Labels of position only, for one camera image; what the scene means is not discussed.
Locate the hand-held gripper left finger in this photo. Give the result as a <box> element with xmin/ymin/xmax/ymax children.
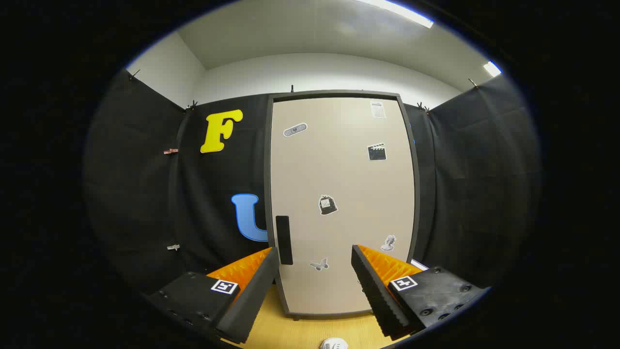
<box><xmin>144</xmin><ymin>246</ymin><xmax>280</xmax><ymax>345</ymax></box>

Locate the black cabinet door handle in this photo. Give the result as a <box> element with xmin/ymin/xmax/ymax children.
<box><xmin>275</xmin><ymin>215</ymin><xmax>294</xmax><ymax>266</ymax></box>

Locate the black backdrop cloth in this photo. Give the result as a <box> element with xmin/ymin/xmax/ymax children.
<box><xmin>83</xmin><ymin>69</ymin><xmax>541</xmax><ymax>301</ymax></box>

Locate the grey shoe cabinet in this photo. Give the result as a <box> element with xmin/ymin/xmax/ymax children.
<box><xmin>264</xmin><ymin>90</ymin><xmax>422</xmax><ymax>321</ymax></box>

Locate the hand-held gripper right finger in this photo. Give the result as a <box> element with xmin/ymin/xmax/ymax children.
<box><xmin>351</xmin><ymin>244</ymin><xmax>491</xmax><ymax>339</ymax></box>

